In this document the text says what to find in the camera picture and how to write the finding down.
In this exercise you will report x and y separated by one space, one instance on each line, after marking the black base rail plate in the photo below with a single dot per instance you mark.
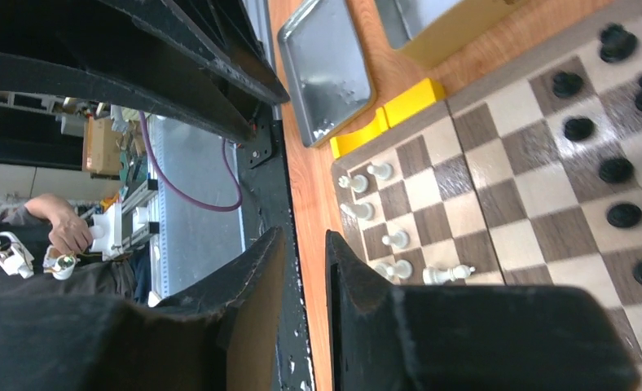
263 173

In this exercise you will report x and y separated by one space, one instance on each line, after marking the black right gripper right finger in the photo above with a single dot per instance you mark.
484 337

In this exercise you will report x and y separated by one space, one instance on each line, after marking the black chess pieces row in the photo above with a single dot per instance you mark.
589 225

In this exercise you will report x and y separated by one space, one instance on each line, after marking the gold tin with white pieces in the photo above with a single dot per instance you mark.
429 31

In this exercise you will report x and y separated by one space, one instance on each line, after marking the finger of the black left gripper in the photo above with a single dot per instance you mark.
87 50
218 35

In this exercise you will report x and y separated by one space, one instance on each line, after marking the yellow arch block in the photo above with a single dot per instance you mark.
344 144

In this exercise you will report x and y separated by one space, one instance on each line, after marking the person hand in background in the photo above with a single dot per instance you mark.
69 233

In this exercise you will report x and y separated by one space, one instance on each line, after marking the wooden chess board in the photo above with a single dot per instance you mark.
467 169

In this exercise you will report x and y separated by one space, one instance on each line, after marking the white chess bishop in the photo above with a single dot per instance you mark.
435 276

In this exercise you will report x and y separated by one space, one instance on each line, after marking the white chess piece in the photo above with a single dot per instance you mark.
364 211
358 183

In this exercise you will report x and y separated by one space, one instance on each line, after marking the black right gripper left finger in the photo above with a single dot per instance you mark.
218 334

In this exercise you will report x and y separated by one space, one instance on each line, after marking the small yellow rectangular block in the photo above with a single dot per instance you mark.
412 101

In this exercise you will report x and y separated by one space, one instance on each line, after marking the white chess king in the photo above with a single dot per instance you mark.
401 269

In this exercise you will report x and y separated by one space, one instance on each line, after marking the silver tin lid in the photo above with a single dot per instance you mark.
328 79

